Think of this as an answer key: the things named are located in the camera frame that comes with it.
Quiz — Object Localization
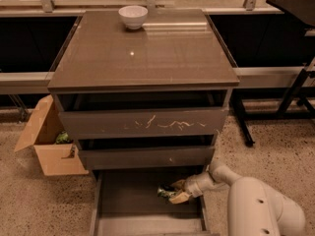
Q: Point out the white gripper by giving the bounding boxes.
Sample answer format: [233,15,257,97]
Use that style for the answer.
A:
[168,174,205,205]

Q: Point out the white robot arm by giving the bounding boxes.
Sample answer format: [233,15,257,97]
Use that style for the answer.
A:
[169,160,306,236]

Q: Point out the grey middle drawer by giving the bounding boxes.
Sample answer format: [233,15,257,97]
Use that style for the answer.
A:
[79,147,215,170]

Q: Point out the grey open bottom drawer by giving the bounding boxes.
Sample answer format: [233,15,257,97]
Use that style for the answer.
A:
[90,166,211,236]

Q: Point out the grey top drawer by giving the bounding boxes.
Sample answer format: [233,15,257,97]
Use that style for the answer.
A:
[59,107,228,140]

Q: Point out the green item in box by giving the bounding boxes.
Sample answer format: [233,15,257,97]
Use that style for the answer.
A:
[55,131,72,145]

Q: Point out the open cardboard box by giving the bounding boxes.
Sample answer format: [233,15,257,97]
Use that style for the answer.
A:
[14,95,89,176]

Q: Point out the white ceramic bowl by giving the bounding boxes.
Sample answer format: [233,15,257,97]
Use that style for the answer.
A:
[118,5,148,30]

